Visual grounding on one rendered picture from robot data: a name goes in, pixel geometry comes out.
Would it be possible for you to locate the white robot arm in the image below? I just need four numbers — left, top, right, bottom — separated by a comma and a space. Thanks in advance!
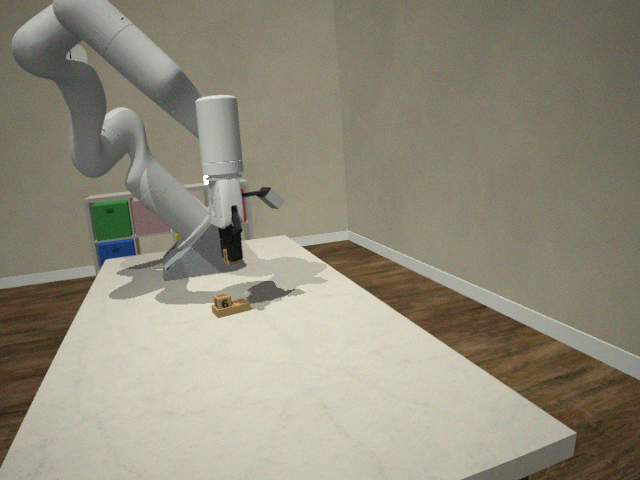
11, 0, 243, 250

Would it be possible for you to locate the brown wooden digit cube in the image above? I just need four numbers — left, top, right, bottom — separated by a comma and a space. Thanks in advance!
223, 249, 242, 265
214, 293, 232, 310

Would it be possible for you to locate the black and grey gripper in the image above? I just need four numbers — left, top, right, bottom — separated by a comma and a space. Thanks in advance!
205, 174, 245, 261

